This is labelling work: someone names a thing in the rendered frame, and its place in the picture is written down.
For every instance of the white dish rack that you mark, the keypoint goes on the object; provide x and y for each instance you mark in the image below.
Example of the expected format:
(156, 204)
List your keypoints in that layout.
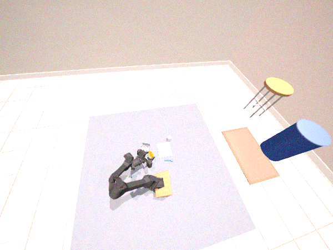
(146, 147)

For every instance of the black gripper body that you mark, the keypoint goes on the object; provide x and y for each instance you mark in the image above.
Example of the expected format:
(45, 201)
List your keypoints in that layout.
(149, 162)

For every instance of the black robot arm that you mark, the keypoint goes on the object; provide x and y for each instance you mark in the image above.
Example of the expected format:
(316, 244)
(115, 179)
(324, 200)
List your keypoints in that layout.
(117, 187)

